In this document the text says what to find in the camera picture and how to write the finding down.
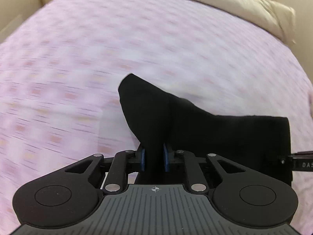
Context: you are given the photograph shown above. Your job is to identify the black pants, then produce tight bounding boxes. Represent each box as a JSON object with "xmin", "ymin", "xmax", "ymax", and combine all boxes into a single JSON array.
[{"xmin": 118, "ymin": 74, "xmax": 293, "ymax": 185}]

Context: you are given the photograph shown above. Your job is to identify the purple checked bed sheet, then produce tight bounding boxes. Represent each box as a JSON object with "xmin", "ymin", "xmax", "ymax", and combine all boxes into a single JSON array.
[{"xmin": 1, "ymin": 0, "xmax": 312, "ymax": 234}]

